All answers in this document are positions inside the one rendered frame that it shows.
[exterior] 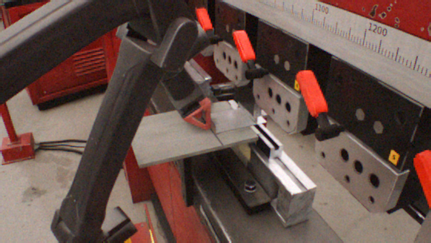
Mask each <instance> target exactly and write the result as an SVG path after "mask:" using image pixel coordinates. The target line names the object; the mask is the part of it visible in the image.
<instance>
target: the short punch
mask: <svg viewBox="0 0 431 243"><path fill-rule="evenodd" d="M252 91H253V88H249V87H248V86H246V85H245V86H240V87H237V86H236V85H235V99H236V100H237V101H238V106H239V107H240V108H241V109H242V110H243V111H244V112H245V113H246V114H247V115H248V116H249V117H250V118H251V119H252V120H253V121H254V122H255V123H256V124H258V117H260V116H261V115H262V109H261V108H260V107H259V106H258V105H257V104H256V100H255V98H254V95H253V93H252Z"/></svg>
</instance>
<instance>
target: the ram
mask: <svg viewBox="0 0 431 243"><path fill-rule="evenodd" d="M221 1H223V2H225V3H229V4H231V5H233V6H235V7H237V8H239V9H241V10H244V11H245V12H248V13H250V14H252V15H254V16H256V17H257V18H260V19H262V20H265V21H268V22H269V23H271V24H273V25H275V26H277V27H279V28H281V29H283V30H285V31H287V32H289V33H291V34H292V35H295V36H298V37H300V38H302V39H304V40H306V41H308V42H309V43H311V44H313V45H315V46H317V47H319V48H321V49H323V50H324V51H326V52H328V53H330V54H331V55H335V56H336V57H337V58H340V59H342V60H343V61H345V62H348V63H350V64H352V65H354V66H356V67H357V68H359V69H361V70H362V71H364V72H366V73H368V74H370V75H371V76H373V77H374V78H377V79H378V80H380V81H383V82H385V83H386V84H388V85H390V86H392V87H393V88H394V89H396V90H398V91H400V92H402V93H404V94H406V95H408V96H409V97H410V98H413V99H414V100H416V101H417V102H420V103H422V104H423V105H425V106H426V107H428V108H431V78H429V77H427V76H425V75H423V74H421V73H419V72H417V71H416V70H413V69H412V68H410V67H408V66H406V65H403V64H402V63H399V62H397V61H394V60H392V59H390V58H387V57H386V56H384V55H381V54H380V53H378V52H375V51H373V50H372V49H369V48H367V47H365V46H363V45H360V44H358V43H356V42H354V41H351V40H350V39H347V38H345V37H342V36H341V35H338V34H336V33H335V32H331V31H329V30H328V29H325V28H323V27H320V26H318V25H316V24H313V23H311V22H308V21H306V20H304V19H302V18H300V17H297V16H295V15H290V14H289V13H286V12H284V11H281V10H279V9H277V8H273V7H272V6H270V5H267V4H265V3H262V2H260V1H256V0H221ZM314 1H317V2H321V3H323V4H326V5H330V6H332V7H335V8H339V9H342V10H344V11H346V12H350V13H353V14H355V15H359V16H362V17H364V18H368V19H371V20H373V21H375V22H378V23H379V24H382V25H385V26H388V27H390V28H394V29H396V30H398V31H401V32H404V33H406V34H409V35H412V36H414V37H417V38H421V39H422V40H424V41H427V42H430V43H431V0H314Z"/></svg>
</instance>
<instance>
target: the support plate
mask: <svg viewBox="0 0 431 243"><path fill-rule="evenodd" d="M228 110H232V108H231V107H230V106H229V105H228V104H227V103H226V101H224V102H217V103H212V104H211V113H213V112H220V111H228ZM217 136H218V137H219V139H220V140H221V142H222V143H223V144H224V145H221V143H220V142H219V140H218V139H217V137H216V136H215V135H214V134H213V133H212V132H211V131H210V129H208V130H207V131H205V130H204V129H202V128H200V127H198V126H196V125H193V124H190V123H188V122H186V121H184V120H183V118H182V116H181V115H180V114H179V112H178V111H174V112H164V113H159V114H155V115H149V116H145V117H142V122H141V124H140V126H139V129H138V130H137V132H136V134H135V137H134V138H133V143H132V148H133V150H134V152H135V158H136V161H137V163H138V166H139V168H145V167H148V166H151V165H157V164H163V163H166V162H170V161H175V160H178V159H181V158H187V157H190V156H193V155H199V154H202V153H208V152H211V151H218V150H221V149H224V148H229V147H232V146H236V145H242V144H245V143H248V142H251V141H257V140H259V136H258V135H257V134H256V133H255V132H254V131H253V130H252V129H251V128H250V127H246V128H240V129H236V130H232V131H227V132H223V133H219V134H217Z"/></svg>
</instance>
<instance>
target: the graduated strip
mask: <svg viewBox="0 0 431 243"><path fill-rule="evenodd" d="M256 1H260V2H262V3H265V4H267V5H270V6H272V7H273V8H277V9H279V10H281V11H284V12H286V13H289V14H290V15H295V16H297V17H300V18H302V19H304V20H306V21H308V22H311V23H313V24H316V25H318V26H320V27H323V28H325V29H328V30H329V31H331V32H335V33H336V34H338V35H341V36H342V37H345V38H347V39H350V40H351V41H354V42H356V43H358V44H360V45H363V46H365V47H367V48H369V49H372V50H373V51H375V52H378V53H380V54H381V55H384V56H386V57H387V58H390V59H392V60H394V61H397V62H399V63H402V64H403V65H406V66H408V67H410V68H412V69H413V70H416V71H417V72H419V73H421V74H423V75H425V76H427V77H429V78H431V43H430V42H427V41H424V40H422V39H421V38H417V37H414V36H412V35H409V34H406V33H404V32H401V31H398V30H396V29H394V28H390V27H388V26H385V25H382V24H379V23H378V22H375V21H373V20H371V19H368V18H364V17H362V16H359V15H355V14H353V13H350V12H346V11H344V10H342V9H339V8H335V7H332V6H330V5H326V4H323V3H321V2H317V1H314V0H256Z"/></svg>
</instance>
